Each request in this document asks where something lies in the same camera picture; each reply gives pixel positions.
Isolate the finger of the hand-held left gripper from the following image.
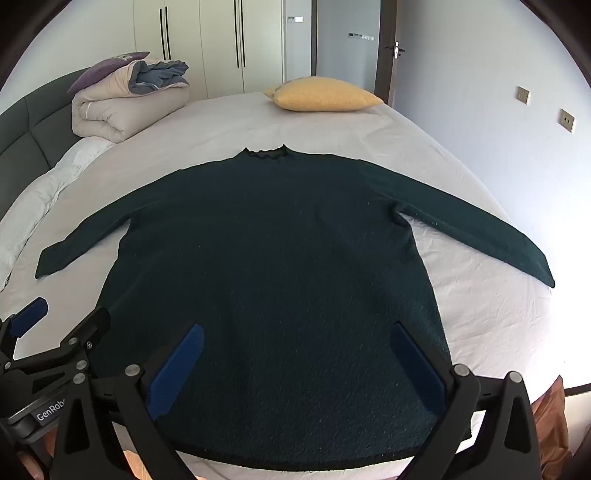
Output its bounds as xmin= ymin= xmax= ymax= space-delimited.
xmin=0 ymin=296 xmax=49 ymax=365
xmin=10 ymin=305 xmax=112 ymax=383

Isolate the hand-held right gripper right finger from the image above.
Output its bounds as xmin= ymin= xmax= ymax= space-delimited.
xmin=390 ymin=322 xmax=543 ymax=480

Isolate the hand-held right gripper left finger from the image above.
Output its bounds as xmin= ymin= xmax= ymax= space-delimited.
xmin=48 ymin=322 xmax=206 ymax=480

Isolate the dark green sweater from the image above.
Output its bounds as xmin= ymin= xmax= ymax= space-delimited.
xmin=35 ymin=144 xmax=556 ymax=472

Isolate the white duvet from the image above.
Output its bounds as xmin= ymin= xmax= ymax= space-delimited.
xmin=0 ymin=136 xmax=116 ymax=289

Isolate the orange brown bag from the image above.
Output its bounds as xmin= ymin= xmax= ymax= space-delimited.
xmin=531 ymin=375 xmax=573 ymax=480

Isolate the dark green headboard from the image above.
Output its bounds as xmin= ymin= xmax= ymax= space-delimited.
xmin=0 ymin=74 xmax=93 ymax=217

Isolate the folded beige comforter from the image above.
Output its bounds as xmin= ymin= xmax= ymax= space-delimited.
xmin=71 ymin=58 xmax=191 ymax=142

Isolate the white sheeted bed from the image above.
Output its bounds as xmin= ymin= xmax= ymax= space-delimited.
xmin=0 ymin=89 xmax=573 ymax=480

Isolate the purple cushion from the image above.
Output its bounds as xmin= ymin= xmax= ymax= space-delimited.
xmin=68 ymin=51 xmax=151 ymax=94

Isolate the blue grey cloth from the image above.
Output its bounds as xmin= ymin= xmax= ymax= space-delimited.
xmin=127 ymin=60 xmax=190 ymax=92

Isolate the yellow pillow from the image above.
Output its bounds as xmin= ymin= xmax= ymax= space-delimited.
xmin=263 ymin=77 xmax=385 ymax=113

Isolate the dark brown door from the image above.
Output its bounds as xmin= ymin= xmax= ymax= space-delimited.
xmin=373 ymin=0 xmax=408 ymax=108

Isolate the cream wardrobe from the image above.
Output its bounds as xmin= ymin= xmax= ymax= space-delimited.
xmin=134 ymin=0 xmax=315 ymax=100

